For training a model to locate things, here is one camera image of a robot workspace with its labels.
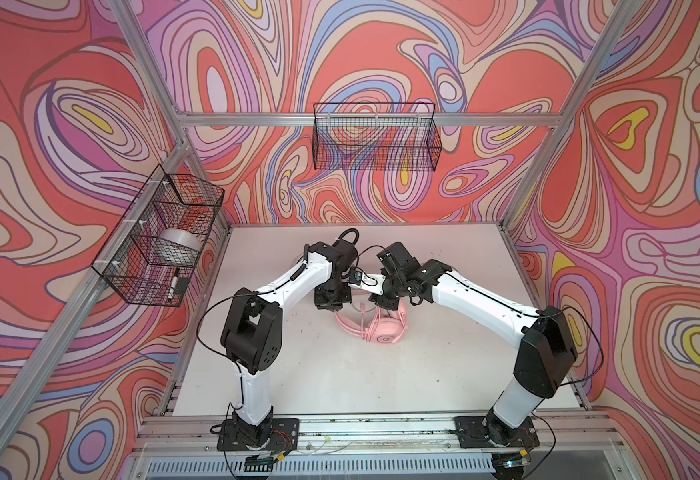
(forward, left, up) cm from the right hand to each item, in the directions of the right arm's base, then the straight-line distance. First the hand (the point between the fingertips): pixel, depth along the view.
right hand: (378, 294), depth 84 cm
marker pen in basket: (-3, +51, +13) cm, 53 cm away
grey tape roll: (+3, +50, +21) cm, 54 cm away
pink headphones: (-11, 0, +1) cm, 12 cm away
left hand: (-1, +10, -5) cm, 11 cm away
